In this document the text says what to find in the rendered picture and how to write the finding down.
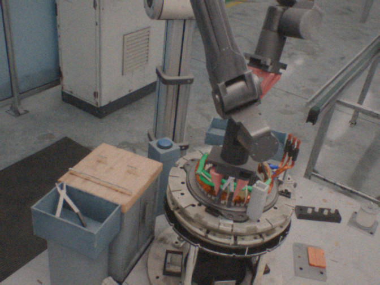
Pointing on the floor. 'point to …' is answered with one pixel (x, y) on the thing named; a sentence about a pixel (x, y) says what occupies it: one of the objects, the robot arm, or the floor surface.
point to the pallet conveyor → (323, 108)
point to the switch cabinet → (107, 53)
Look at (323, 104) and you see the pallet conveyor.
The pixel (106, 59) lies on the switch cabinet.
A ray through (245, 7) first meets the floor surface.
